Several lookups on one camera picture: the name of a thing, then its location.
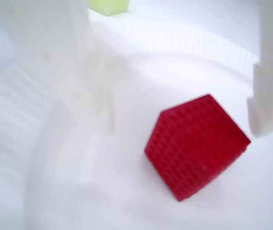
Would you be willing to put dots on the white paper plate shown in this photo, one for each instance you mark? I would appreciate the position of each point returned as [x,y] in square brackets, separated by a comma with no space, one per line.
[102,179]

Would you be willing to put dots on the red cube block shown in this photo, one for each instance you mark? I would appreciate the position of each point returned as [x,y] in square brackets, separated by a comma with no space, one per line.
[193,148]

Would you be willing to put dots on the pale yellow foam block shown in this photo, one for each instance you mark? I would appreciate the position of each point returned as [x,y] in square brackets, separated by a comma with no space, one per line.
[108,6]

